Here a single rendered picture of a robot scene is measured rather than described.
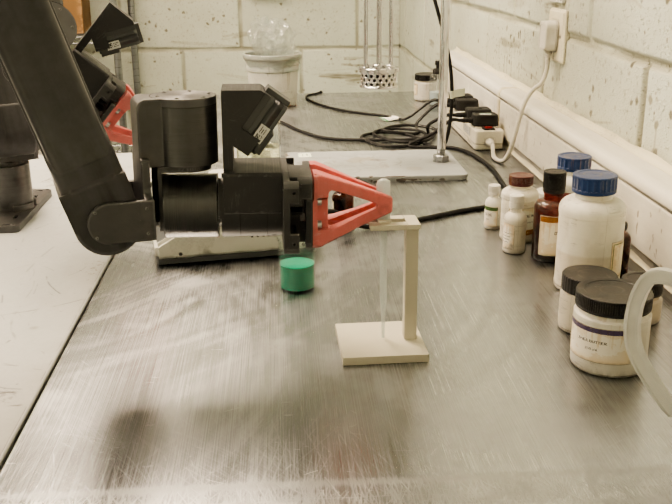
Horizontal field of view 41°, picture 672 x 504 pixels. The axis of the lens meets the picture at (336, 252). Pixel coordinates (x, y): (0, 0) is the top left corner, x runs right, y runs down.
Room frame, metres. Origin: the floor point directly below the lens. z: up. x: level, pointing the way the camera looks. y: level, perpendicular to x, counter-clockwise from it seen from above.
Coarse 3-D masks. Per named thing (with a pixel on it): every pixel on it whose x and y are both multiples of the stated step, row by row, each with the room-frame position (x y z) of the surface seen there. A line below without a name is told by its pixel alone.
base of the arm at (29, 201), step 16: (0, 176) 1.23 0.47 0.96; (16, 176) 1.23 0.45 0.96; (0, 192) 1.23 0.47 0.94; (16, 192) 1.23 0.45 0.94; (32, 192) 1.26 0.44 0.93; (48, 192) 1.34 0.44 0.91; (0, 208) 1.23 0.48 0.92; (16, 208) 1.23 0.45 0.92; (32, 208) 1.25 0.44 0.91; (0, 224) 1.17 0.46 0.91; (16, 224) 1.17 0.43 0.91
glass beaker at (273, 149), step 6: (276, 126) 1.10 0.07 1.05; (276, 132) 1.10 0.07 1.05; (276, 138) 1.10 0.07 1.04; (270, 144) 1.09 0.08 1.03; (276, 144) 1.10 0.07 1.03; (234, 150) 1.10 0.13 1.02; (264, 150) 1.08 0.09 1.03; (270, 150) 1.09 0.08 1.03; (276, 150) 1.10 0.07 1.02; (234, 156) 1.10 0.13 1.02; (240, 156) 1.09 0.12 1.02; (246, 156) 1.08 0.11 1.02; (252, 156) 1.08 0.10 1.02; (258, 156) 1.08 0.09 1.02; (264, 156) 1.08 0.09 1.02; (270, 156) 1.09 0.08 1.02; (276, 156) 1.10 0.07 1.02
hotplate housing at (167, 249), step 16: (176, 240) 1.02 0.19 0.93; (192, 240) 1.02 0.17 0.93; (208, 240) 1.03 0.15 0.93; (224, 240) 1.03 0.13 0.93; (240, 240) 1.04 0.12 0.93; (256, 240) 1.04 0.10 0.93; (272, 240) 1.04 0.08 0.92; (160, 256) 1.01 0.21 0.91; (176, 256) 1.02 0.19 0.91; (192, 256) 1.03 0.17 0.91; (208, 256) 1.03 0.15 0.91; (224, 256) 1.03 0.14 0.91; (240, 256) 1.04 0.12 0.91; (256, 256) 1.04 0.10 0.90
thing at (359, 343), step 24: (408, 216) 0.80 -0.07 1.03; (408, 240) 0.78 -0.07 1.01; (408, 264) 0.78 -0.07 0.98; (408, 288) 0.78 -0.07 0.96; (408, 312) 0.78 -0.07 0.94; (336, 336) 0.81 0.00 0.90; (360, 336) 0.79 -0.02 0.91; (408, 336) 0.78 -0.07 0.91; (360, 360) 0.74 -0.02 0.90; (384, 360) 0.75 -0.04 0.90; (408, 360) 0.75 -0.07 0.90
